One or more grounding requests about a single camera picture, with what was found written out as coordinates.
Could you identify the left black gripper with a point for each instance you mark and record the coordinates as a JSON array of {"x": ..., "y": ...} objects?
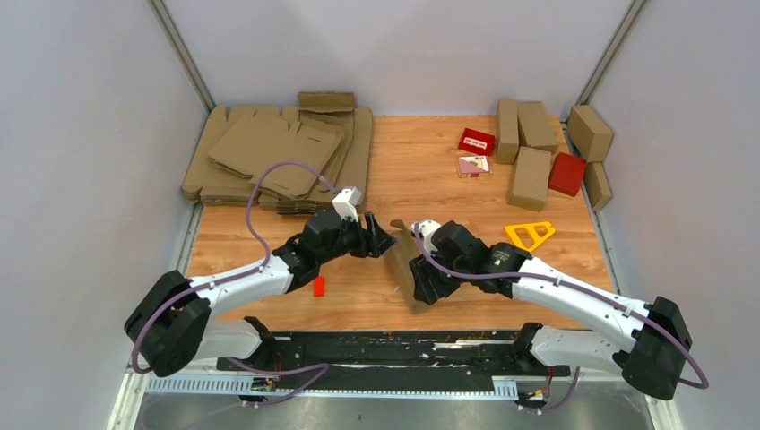
[{"x": 373, "y": 242}]

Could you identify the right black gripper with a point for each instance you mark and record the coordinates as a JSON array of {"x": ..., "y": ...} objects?
[{"x": 427, "y": 288}]

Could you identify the brown cardboard box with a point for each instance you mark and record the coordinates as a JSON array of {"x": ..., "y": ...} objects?
[{"x": 398, "y": 259}]

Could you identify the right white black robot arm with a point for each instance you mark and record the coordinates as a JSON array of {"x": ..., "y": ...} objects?
[{"x": 646, "y": 343}]

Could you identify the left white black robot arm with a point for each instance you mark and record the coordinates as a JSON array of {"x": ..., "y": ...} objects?
[{"x": 176, "y": 322}]

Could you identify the pink white printed box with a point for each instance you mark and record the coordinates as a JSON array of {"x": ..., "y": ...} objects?
[{"x": 472, "y": 166}]

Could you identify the folded cardboard box front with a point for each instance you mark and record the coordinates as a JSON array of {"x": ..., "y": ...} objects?
[{"x": 528, "y": 188}]

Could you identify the red box with white labels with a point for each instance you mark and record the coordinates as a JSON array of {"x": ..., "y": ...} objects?
[{"x": 477, "y": 142}]

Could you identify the plain red box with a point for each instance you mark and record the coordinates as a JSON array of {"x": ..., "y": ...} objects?
[{"x": 566, "y": 175}]

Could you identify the folded cardboard box upright left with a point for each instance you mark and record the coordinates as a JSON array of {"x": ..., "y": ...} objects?
[{"x": 508, "y": 143}]

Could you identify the folded cardboard box back middle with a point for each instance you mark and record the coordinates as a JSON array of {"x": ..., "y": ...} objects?
[{"x": 534, "y": 127}]

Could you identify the folded cardboard box right edge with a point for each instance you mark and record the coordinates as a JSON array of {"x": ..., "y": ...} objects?
[{"x": 597, "y": 186}]

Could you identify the folded cardboard box far right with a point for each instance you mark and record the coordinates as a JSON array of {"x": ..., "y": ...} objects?
[{"x": 589, "y": 133}]

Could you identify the small orange block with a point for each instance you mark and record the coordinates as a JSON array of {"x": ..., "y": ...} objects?
[{"x": 319, "y": 287}]

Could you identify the stack of flat cardboard blanks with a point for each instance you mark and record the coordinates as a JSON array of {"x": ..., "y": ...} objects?
[{"x": 298, "y": 152}]

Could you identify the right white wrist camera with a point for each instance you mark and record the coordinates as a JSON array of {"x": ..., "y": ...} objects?
[{"x": 425, "y": 229}]

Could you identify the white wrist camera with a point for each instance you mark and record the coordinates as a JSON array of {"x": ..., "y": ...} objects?
[
  {"x": 346, "y": 201},
  {"x": 425, "y": 229}
]

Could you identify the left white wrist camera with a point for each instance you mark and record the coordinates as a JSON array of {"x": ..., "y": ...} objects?
[{"x": 346, "y": 201}]

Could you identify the yellow plastic triangle frame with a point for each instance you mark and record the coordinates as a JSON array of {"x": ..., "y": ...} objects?
[{"x": 529, "y": 236}]

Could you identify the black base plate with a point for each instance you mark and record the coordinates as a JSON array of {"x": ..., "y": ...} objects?
[{"x": 449, "y": 361}]

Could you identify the white slotted cable duct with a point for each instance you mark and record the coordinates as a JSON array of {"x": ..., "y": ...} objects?
[{"x": 250, "y": 385}]

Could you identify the aluminium rail frame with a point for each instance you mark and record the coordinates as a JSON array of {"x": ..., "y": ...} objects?
[{"x": 178, "y": 249}]

